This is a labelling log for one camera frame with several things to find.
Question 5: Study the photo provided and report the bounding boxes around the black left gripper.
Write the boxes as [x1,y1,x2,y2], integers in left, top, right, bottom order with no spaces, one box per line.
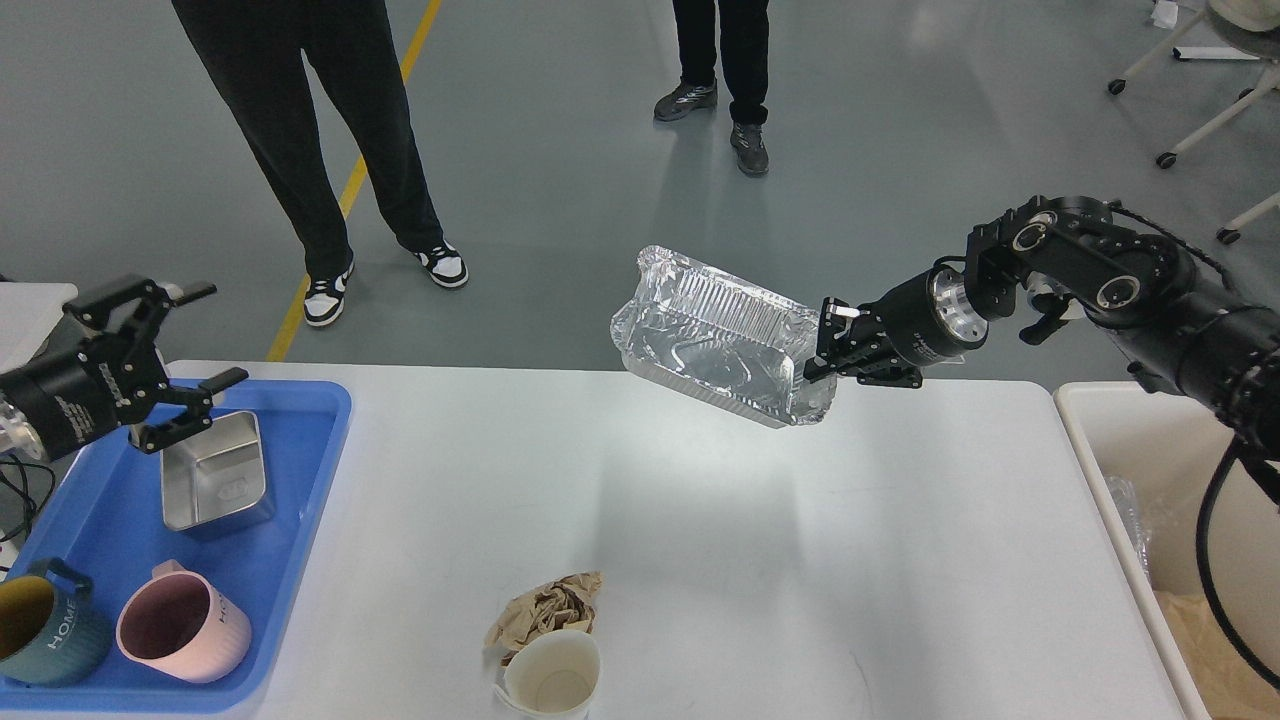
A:
[3,275,250,461]

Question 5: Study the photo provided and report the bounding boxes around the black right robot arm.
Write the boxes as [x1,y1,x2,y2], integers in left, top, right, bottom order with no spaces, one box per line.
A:
[803,195,1279,685]

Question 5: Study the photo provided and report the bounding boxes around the person in black trousers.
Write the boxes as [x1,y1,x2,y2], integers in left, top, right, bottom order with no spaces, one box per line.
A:
[173,1,468,327]

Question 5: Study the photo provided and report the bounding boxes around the small stainless steel tray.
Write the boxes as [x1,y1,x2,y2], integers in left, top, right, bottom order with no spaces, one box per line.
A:
[160,410,275,541]

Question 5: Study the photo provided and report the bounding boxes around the black cables at left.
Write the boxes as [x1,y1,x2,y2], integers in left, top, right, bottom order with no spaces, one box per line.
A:
[0,457,58,546]

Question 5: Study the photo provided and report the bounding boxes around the white side table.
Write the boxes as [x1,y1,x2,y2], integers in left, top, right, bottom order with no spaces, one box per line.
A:
[1,281,79,373]

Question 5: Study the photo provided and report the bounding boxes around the pink ribbed mug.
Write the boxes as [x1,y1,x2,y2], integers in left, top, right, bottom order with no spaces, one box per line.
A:
[115,560,253,684]

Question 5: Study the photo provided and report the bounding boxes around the white paper cup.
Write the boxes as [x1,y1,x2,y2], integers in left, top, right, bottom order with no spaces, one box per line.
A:
[494,629,602,719]

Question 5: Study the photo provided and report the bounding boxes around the beige plastic bin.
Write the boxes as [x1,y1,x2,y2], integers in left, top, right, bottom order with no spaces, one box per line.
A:
[1053,382,1279,719]

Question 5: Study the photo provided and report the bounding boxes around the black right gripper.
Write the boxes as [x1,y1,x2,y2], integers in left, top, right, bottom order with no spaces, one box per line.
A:
[803,265,989,389]

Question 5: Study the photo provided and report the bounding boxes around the teal yellow mug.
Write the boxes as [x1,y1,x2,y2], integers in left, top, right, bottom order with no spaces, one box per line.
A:
[1,557,114,687]

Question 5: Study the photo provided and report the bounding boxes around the crumpled brown paper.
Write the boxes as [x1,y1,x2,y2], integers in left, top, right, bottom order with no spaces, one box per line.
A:
[484,571,605,666]

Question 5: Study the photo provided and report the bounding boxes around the aluminium foil tray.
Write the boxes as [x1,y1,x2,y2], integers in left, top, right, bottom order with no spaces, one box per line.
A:
[611,245,837,428]

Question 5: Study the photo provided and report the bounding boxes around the blue plastic tray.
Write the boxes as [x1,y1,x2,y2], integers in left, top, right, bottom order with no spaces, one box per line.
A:
[1,380,351,717]

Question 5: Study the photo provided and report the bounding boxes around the person with grey shoes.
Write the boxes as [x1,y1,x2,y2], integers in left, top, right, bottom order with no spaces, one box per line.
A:
[653,1,771,177]

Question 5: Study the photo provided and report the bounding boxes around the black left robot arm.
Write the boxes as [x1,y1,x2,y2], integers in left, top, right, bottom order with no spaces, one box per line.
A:
[1,274,250,461]

